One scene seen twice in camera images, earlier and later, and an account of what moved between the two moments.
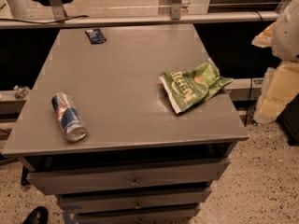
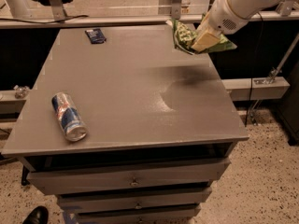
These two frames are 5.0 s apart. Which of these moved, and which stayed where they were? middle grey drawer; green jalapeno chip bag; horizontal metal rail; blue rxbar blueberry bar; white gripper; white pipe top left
Moved: white gripper; green jalapeno chip bag
Stayed: white pipe top left; middle grey drawer; horizontal metal rail; blue rxbar blueberry bar
